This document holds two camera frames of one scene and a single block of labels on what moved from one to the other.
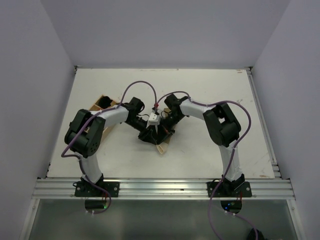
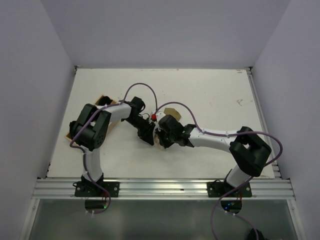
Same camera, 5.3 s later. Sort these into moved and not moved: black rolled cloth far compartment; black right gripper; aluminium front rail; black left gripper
Moved: black right gripper
Not moved: aluminium front rail; black rolled cloth far compartment; black left gripper
